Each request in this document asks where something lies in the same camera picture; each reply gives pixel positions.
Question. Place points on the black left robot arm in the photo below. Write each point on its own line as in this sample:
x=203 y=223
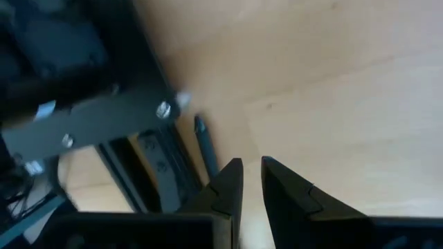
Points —
x=52 y=52

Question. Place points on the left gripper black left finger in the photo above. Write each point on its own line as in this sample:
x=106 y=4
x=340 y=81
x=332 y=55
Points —
x=226 y=193

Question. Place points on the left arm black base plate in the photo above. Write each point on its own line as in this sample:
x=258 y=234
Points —
x=97 y=121

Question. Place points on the black pen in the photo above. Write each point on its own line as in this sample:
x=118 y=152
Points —
x=206 y=148

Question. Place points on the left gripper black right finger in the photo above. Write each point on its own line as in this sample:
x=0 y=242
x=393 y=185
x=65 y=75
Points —
x=287 y=204

